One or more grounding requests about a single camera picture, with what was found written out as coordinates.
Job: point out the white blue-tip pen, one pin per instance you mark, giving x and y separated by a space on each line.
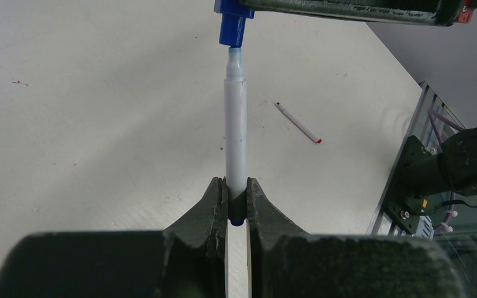
235 114

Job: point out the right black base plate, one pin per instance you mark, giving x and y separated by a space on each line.
409 181

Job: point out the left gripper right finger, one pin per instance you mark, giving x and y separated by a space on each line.
286 261

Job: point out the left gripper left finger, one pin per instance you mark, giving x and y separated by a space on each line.
187 259

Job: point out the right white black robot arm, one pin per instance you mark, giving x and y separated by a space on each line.
455 168

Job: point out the blue grey pen cap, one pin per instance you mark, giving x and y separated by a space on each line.
233 21

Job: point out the white red-tip pen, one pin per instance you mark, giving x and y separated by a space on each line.
298 123

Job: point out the aluminium mounting rail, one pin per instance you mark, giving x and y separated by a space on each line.
432 123

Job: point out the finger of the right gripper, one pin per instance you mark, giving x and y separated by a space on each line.
423 12

